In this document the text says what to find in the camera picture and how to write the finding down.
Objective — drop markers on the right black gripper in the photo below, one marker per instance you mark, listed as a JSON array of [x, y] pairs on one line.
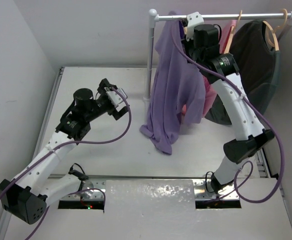
[[187, 44]]

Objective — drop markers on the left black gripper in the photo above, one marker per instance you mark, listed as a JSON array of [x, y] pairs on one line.
[[104, 83]]

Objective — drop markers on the purple t shirt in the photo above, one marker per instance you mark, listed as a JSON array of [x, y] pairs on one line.
[[178, 91]]

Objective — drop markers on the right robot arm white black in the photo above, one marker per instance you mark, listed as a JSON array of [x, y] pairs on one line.
[[250, 134]]

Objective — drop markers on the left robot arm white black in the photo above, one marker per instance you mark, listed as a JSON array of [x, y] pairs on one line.
[[27, 195]]

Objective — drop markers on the wooden hanger holding pink shirt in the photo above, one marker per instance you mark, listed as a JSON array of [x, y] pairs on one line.
[[231, 34]]

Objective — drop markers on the pink t shirt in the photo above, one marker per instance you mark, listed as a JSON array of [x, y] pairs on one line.
[[208, 97]]

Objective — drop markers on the dark grey t shirt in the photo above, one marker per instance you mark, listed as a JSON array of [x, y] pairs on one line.
[[259, 66]]

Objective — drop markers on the wooden hanger holding dark shirt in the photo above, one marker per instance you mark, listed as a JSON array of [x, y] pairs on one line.
[[270, 32]]

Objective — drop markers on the silver clothes rack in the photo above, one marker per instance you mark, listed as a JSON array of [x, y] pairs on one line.
[[154, 17]]

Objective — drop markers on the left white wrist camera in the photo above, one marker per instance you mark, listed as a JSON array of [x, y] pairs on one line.
[[115, 98]]

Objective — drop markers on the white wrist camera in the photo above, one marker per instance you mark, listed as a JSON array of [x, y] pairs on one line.
[[194, 19], [115, 98]]

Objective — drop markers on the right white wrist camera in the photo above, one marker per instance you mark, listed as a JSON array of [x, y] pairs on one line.
[[194, 19]]

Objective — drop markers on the aluminium table frame rail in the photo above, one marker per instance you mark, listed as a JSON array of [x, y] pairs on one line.
[[6, 216]]

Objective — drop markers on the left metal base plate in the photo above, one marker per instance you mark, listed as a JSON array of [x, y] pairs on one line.
[[88, 191]]

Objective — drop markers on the metal base plate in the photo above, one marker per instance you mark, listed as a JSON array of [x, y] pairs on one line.
[[202, 194], [88, 191]]

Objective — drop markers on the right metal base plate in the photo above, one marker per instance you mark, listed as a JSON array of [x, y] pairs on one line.
[[202, 194]]

